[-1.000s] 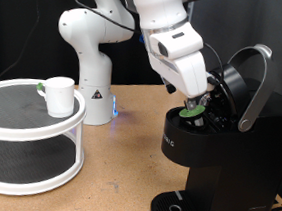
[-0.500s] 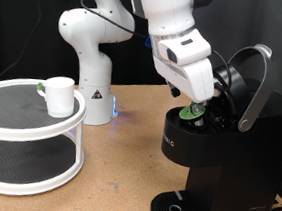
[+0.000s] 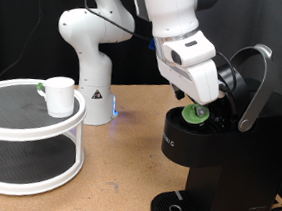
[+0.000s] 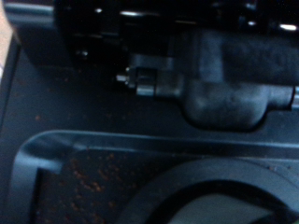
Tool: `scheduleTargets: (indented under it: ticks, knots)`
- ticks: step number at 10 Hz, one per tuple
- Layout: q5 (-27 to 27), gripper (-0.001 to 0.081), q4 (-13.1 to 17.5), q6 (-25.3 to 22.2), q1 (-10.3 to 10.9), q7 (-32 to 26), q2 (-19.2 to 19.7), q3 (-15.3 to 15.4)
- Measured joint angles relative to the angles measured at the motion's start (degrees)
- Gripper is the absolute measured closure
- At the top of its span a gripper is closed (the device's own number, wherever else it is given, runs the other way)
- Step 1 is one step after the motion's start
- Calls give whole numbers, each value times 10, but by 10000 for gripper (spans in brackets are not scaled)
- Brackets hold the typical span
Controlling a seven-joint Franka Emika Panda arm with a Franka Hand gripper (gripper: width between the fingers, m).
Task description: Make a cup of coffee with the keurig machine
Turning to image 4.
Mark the black Keurig coffee machine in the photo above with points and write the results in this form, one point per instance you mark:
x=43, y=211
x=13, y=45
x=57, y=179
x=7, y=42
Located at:
x=93, y=109

